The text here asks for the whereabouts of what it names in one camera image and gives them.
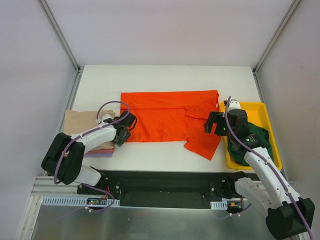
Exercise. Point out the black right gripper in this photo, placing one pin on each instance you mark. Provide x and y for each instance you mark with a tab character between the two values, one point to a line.
216	124

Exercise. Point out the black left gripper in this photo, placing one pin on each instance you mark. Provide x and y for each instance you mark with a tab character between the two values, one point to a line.
122	137

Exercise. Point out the orange t shirt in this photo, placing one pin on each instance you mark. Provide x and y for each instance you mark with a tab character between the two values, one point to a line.
174	116

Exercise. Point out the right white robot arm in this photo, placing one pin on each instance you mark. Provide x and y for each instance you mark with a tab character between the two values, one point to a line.
286	213

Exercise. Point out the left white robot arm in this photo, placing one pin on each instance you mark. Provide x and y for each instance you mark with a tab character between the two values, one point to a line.
64	158

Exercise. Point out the pink folded t shirt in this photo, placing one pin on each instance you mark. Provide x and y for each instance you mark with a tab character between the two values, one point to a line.
105	148

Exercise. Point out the lilac folded t shirt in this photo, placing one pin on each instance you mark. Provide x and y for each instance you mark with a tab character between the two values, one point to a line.
100	154

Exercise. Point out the green t shirt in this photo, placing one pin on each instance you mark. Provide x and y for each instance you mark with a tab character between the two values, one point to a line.
258	137

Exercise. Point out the yellow plastic bin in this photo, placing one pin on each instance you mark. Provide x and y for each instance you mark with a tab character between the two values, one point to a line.
258	115

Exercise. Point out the beige folded t shirt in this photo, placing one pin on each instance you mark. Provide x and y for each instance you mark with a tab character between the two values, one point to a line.
80	121

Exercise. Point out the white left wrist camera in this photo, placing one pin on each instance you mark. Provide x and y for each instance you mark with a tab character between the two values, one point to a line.
104	119

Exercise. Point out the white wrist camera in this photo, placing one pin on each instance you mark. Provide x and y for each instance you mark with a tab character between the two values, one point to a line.
232	104
104	119

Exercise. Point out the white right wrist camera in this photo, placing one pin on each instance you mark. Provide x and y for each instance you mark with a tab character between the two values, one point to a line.
232	104

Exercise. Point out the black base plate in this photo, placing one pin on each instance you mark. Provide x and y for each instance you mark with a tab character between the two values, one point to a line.
158	189

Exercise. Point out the right aluminium frame post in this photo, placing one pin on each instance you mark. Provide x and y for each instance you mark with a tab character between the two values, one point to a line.
293	7

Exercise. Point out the aluminium frame post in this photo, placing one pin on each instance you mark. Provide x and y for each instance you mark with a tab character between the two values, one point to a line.
44	5
293	7

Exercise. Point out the right white cable duct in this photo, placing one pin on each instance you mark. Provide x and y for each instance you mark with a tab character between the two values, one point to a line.
219	205

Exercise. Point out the white cable duct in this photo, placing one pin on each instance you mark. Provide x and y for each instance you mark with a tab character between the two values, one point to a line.
66	201
219	205

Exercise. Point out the left white cable duct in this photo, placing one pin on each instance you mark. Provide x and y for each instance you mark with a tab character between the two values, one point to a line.
66	201

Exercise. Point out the left aluminium frame post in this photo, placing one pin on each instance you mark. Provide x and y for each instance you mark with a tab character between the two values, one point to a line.
44	5

